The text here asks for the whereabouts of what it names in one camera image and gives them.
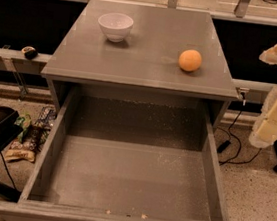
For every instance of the orange fruit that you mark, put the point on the orange fruit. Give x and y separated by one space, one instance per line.
190 60

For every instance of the grey open top drawer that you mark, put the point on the grey open top drawer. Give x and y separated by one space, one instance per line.
115 160

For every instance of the grey cabinet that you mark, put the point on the grey cabinet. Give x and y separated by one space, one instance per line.
147 58

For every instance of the white ceramic bowl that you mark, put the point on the white ceramic bowl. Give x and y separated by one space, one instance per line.
115 26

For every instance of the small black yellow tape measure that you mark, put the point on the small black yellow tape measure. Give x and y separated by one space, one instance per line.
29 52

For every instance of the snack bags pile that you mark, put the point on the snack bags pile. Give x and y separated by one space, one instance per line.
34 134

